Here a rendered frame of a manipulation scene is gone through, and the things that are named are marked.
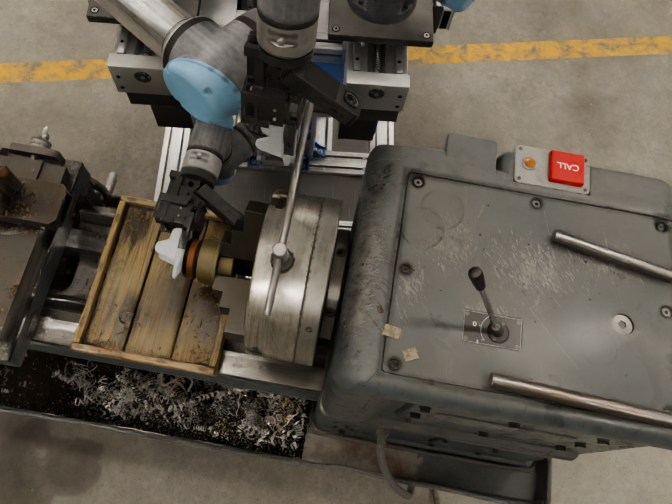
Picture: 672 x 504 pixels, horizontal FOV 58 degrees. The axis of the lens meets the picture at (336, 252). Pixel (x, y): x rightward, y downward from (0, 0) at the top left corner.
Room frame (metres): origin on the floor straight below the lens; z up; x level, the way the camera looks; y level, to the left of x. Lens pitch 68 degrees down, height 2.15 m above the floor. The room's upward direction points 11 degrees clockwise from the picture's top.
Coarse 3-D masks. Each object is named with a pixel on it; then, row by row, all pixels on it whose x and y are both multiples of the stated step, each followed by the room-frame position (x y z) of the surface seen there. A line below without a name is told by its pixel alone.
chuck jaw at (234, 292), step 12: (216, 276) 0.33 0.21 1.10; (216, 288) 0.31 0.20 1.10; (228, 288) 0.31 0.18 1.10; (240, 288) 0.32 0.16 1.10; (228, 300) 0.29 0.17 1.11; (240, 300) 0.29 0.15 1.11; (228, 312) 0.27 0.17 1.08; (240, 312) 0.27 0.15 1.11; (228, 324) 0.25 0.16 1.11; (240, 324) 0.25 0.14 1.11; (228, 336) 0.23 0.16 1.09; (240, 336) 0.23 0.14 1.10; (252, 348) 0.22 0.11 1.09
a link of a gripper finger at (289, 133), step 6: (294, 114) 0.47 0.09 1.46; (294, 120) 0.46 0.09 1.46; (288, 126) 0.45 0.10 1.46; (294, 126) 0.45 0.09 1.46; (288, 132) 0.45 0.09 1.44; (294, 132) 0.45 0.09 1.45; (288, 138) 0.44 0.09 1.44; (294, 138) 0.45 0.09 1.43; (288, 144) 0.44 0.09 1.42; (294, 144) 0.45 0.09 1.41; (288, 150) 0.44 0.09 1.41
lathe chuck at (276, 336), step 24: (288, 192) 0.49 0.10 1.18; (312, 216) 0.43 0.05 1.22; (264, 240) 0.36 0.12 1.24; (288, 240) 0.37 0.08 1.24; (312, 240) 0.38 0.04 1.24; (264, 264) 0.32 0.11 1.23; (264, 288) 0.29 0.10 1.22; (288, 288) 0.30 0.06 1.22; (288, 312) 0.26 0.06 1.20; (264, 336) 0.23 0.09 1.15; (288, 336) 0.23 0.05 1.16; (288, 360) 0.21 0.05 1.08
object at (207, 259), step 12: (192, 240) 0.39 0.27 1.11; (204, 240) 0.39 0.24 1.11; (216, 240) 0.40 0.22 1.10; (192, 252) 0.36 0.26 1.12; (204, 252) 0.37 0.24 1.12; (216, 252) 0.37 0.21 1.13; (192, 264) 0.34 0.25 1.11; (204, 264) 0.34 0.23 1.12; (216, 264) 0.35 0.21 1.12; (228, 264) 0.36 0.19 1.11; (192, 276) 0.33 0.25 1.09; (204, 276) 0.33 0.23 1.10; (228, 276) 0.34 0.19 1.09
